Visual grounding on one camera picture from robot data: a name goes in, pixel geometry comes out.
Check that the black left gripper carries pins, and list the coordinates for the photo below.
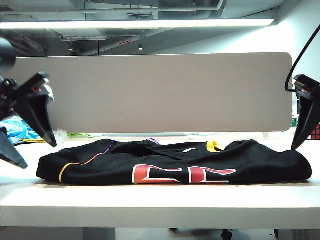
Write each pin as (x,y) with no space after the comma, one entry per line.
(17,92)

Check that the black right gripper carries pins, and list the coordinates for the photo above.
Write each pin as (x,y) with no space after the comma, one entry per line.
(308,86)

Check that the black basketball jersey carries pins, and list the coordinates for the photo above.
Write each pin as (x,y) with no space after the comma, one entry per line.
(250,160)

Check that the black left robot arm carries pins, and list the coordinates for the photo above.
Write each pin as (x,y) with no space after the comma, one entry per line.
(6,52)

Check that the blue patterned cloth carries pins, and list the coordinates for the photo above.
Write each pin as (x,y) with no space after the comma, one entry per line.
(17,127)

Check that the flat yellow item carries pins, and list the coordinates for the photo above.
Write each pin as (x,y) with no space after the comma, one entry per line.
(32,140)

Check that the Rubik's cube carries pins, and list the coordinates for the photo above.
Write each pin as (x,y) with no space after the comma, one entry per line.
(317,132)

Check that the green flat item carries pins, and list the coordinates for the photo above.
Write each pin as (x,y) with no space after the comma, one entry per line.
(78,135)

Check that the round ceiling spot lamp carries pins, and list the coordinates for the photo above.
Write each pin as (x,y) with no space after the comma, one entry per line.
(71,49)
(140,47)

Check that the grey ribbed cabinet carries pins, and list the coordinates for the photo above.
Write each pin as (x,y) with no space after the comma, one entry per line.
(297,235)

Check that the grey desk leg panel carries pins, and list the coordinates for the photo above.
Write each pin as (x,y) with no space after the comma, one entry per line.
(98,234)

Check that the black chair wheel base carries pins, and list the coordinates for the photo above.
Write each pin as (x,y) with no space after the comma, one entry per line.
(226,234)

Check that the taupe desk divider panel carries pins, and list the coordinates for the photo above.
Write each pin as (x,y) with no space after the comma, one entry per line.
(162,95)

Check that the long ceiling light strip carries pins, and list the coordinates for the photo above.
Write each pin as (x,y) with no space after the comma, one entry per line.
(137,23)

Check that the white divider foot bracket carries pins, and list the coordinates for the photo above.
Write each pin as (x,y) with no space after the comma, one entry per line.
(265,135)

